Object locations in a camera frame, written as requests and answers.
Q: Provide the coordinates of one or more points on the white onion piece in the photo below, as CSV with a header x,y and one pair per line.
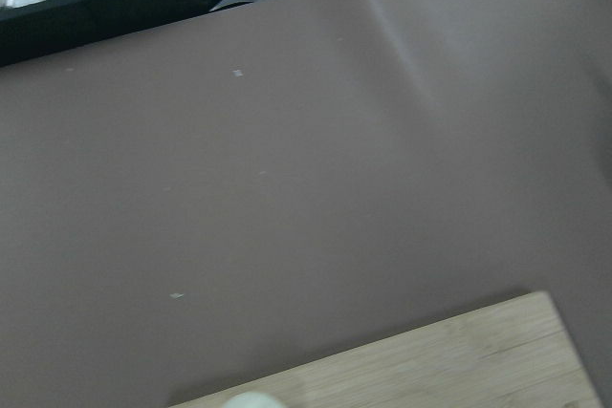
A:
x,y
253,399

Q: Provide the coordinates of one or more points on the bamboo cutting board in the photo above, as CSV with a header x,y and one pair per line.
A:
x,y
515,353

